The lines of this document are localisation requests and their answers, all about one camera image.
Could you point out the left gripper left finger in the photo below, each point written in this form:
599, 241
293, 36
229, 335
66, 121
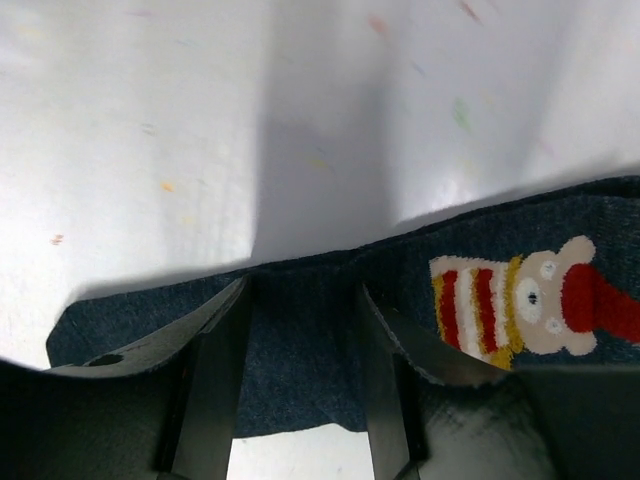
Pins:
165, 406

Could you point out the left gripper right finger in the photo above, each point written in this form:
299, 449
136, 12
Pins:
395, 357

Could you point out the navy patterned sock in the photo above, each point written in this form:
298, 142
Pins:
301, 368

